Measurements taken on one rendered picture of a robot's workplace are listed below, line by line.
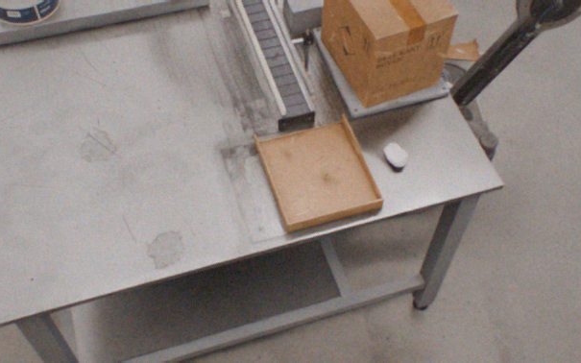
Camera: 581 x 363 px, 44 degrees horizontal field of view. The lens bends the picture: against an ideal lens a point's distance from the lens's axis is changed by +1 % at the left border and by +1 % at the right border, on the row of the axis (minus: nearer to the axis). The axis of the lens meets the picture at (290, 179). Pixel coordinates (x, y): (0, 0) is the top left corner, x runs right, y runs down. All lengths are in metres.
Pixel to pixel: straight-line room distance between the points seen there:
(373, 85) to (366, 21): 0.19
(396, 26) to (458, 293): 1.20
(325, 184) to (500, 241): 1.16
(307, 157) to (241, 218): 0.26
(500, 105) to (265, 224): 1.72
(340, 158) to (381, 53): 0.30
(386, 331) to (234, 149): 0.99
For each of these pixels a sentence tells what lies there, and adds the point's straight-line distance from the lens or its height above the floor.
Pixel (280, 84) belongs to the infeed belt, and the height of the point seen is 0.88.
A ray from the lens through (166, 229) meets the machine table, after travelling 1.83.
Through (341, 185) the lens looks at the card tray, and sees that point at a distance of 1.88.
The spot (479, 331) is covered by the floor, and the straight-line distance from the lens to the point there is 2.68.
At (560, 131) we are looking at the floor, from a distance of 3.29.
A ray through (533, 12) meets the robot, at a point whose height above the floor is 0.85.
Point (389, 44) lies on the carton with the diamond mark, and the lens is 1.87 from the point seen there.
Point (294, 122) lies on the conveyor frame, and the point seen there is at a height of 0.85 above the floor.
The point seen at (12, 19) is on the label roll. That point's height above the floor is 0.90.
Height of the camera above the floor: 2.39
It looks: 55 degrees down
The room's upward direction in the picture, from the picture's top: 2 degrees clockwise
